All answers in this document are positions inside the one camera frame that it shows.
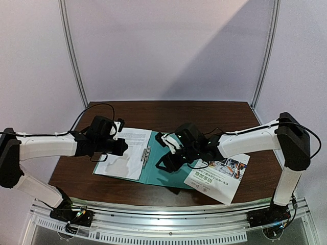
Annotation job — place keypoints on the aluminium front rail frame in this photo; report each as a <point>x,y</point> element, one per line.
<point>208,224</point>

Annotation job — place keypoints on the white printed text sheets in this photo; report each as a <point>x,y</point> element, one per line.
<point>130,164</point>

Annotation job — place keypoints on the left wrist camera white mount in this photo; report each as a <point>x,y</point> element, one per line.
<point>117,127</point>

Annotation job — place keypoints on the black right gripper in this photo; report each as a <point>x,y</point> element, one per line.
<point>171,158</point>

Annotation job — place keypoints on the right aluminium wall post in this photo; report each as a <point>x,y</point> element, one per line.
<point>267,53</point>

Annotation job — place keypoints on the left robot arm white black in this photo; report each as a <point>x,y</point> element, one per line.
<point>17,147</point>

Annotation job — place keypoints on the left aluminium wall post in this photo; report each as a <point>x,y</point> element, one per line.
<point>71,52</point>

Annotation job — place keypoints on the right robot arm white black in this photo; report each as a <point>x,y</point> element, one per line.
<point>284,134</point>

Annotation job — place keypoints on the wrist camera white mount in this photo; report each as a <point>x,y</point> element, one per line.
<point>166,140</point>
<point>117,127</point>

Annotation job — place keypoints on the aluminium wall post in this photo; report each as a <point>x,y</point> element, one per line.
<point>71,52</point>
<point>267,53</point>

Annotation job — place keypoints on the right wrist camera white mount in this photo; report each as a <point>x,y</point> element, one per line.
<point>166,140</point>

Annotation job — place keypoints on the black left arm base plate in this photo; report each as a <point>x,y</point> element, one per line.
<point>65,213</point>

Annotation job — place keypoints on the colourful printed brochure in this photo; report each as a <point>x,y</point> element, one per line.
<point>218,180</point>

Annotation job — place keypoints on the metal folder clip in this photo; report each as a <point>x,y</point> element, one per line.
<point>145,156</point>

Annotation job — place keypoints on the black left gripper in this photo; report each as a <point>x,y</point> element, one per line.
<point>122,146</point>

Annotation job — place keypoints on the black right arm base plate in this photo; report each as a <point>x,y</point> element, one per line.
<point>274,214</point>

